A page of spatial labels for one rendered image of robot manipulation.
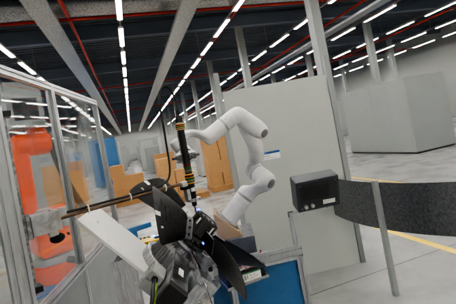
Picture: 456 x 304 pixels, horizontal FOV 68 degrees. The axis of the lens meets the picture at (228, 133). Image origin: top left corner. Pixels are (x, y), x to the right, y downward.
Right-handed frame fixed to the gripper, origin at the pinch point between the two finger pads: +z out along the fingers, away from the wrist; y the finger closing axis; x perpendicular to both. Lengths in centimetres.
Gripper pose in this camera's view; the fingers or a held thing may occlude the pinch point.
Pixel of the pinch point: (185, 157)
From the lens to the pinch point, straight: 159.8
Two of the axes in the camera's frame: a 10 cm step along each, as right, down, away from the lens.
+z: 0.9, -0.2, -10.0
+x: -1.8, -9.8, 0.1
